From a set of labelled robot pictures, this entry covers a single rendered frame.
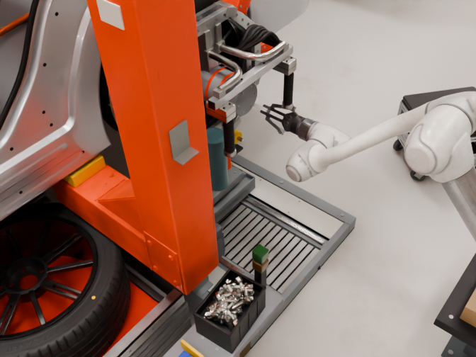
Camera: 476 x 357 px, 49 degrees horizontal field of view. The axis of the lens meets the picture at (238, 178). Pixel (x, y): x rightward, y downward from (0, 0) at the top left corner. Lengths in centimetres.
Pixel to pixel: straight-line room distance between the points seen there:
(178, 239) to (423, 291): 129
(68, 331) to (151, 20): 104
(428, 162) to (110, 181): 105
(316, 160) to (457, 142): 54
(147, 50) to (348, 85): 249
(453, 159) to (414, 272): 106
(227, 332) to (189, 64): 80
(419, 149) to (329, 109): 182
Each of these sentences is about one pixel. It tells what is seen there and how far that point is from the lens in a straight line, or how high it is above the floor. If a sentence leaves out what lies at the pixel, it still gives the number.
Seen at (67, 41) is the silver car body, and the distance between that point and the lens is 169.
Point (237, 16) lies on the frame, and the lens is 194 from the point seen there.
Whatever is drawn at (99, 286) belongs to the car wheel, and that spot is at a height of 50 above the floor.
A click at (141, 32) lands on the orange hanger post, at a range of 108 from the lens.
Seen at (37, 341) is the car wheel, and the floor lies 51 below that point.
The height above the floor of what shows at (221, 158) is 65.
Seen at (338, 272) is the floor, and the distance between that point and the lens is 243.
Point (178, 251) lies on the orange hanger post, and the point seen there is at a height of 76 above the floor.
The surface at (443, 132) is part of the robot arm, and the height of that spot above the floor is 105.
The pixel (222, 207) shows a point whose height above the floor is 16.
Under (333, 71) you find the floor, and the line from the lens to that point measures 360.
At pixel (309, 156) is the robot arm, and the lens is 188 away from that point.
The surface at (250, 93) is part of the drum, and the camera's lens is 189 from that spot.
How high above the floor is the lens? 197
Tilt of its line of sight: 45 degrees down
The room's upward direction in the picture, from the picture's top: 2 degrees counter-clockwise
